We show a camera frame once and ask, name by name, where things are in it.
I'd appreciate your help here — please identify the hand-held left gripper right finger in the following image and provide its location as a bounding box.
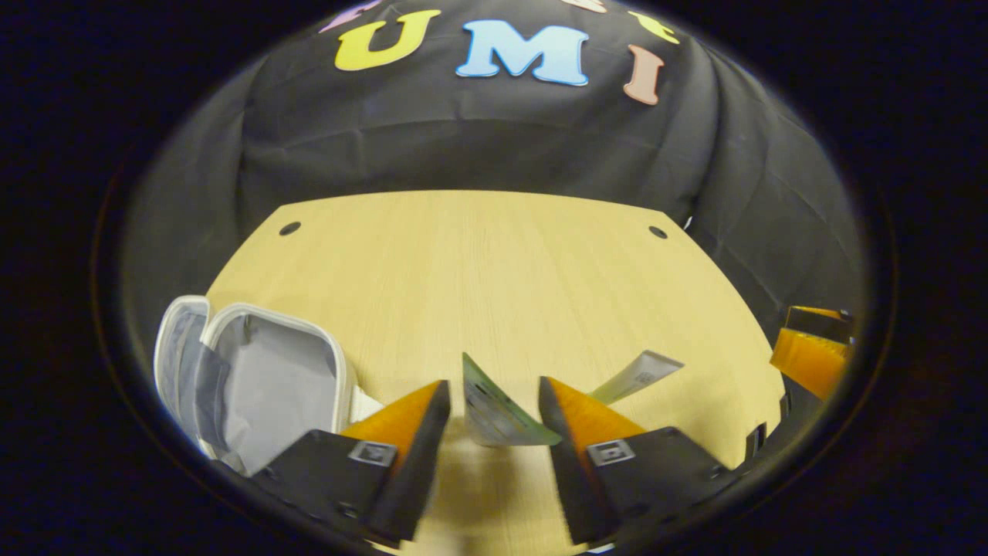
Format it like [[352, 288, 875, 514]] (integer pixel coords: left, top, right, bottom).
[[538, 376, 734, 546]]

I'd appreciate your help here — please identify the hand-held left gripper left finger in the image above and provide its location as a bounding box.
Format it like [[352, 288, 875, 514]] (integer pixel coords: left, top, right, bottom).
[[251, 378, 452, 549]]

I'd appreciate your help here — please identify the green skin care tube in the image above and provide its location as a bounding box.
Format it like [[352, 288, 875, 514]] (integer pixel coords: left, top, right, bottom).
[[462, 352, 562, 448]]

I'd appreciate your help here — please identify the white skin care tube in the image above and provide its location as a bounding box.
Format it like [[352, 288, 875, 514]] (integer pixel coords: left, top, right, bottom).
[[589, 350, 685, 407]]

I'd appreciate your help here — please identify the white suitcase with handles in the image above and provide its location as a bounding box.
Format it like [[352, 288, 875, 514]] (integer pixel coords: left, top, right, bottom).
[[153, 295, 384, 477]]

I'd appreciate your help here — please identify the black backdrop cloth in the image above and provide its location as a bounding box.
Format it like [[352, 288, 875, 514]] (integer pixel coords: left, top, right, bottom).
[[120, 0, 865, 364]]

